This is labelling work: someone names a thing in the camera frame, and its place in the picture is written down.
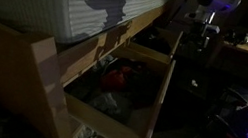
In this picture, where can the red garment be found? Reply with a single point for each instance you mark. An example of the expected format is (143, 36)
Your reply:
(117, 79)

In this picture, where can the wooden top left drawer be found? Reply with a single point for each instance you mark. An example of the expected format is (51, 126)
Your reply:
(146, 91)

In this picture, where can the grey garment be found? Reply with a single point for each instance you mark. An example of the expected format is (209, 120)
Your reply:
(114, 105)

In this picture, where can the wooden top right drawer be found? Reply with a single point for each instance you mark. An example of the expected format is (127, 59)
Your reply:
(157, 43)

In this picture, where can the grey patterned cloth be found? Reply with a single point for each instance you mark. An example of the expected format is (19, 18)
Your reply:
(87, 133)

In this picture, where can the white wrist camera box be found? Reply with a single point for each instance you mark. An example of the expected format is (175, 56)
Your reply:
(208, 28)

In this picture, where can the wooden bed frame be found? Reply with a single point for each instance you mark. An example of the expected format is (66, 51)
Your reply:
(33, 75)

